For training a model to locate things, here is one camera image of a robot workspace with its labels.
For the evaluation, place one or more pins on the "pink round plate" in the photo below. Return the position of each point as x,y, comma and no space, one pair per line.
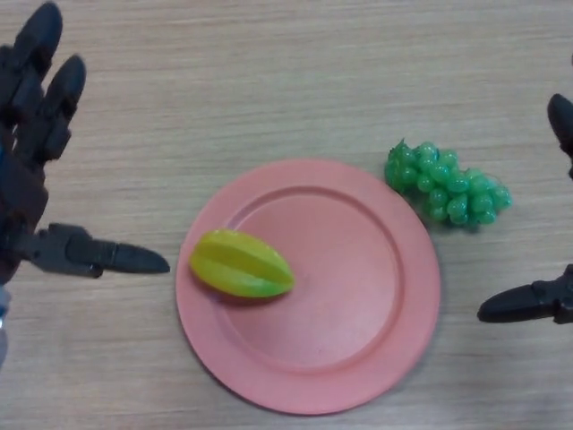
313,291

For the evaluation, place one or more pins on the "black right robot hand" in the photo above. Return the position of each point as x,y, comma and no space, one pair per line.
524,307

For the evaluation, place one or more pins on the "yellow green starfruit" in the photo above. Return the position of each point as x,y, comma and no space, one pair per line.
242,264

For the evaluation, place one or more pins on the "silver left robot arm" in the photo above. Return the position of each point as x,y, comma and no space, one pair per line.
3,322

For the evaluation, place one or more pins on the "green grape bunch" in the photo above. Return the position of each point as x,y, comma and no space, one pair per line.
450,186

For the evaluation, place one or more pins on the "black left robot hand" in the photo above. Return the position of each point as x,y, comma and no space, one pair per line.
27,134

